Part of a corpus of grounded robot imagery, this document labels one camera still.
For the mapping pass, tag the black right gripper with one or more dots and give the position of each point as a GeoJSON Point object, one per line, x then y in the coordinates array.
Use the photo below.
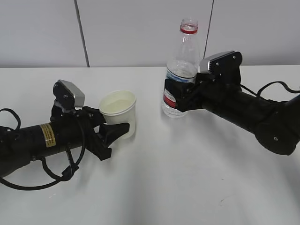
{"type": "Point", "coordinates": [201, 88]}

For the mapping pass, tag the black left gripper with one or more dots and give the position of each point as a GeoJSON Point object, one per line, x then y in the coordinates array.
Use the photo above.
{"type": "Point", "coordinates": [76, 128]}

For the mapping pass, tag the clear plastic water bottle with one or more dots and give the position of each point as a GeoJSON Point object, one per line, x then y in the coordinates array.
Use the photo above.
{"type": "Point", "coordinates": [183, 66]}

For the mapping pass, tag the white paper cup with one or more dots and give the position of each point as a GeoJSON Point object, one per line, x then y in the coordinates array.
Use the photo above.
{"type": "Point", "coordinates": [119, 107]}

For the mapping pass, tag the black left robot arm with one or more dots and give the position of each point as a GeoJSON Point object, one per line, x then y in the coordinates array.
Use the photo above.
{"type": "Point", "coordinates": [21, 146]}

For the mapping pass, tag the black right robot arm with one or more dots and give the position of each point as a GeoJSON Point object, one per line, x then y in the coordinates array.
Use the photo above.
{"type": "Point", "coordinates": [276, 125]}

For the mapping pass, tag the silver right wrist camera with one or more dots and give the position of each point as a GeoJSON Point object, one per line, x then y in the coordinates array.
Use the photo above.
{"type": "Point", "coordinates": [223, 66]}

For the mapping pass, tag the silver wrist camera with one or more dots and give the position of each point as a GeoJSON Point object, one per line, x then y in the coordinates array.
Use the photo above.
{"type": "Point", "coordinates": [223, 66]}
{"type": "Point", "coordinates": [67, 96]}

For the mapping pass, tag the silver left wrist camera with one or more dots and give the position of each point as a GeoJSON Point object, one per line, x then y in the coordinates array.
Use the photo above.
{"type": "Point", "coordinates": [67, 96]}

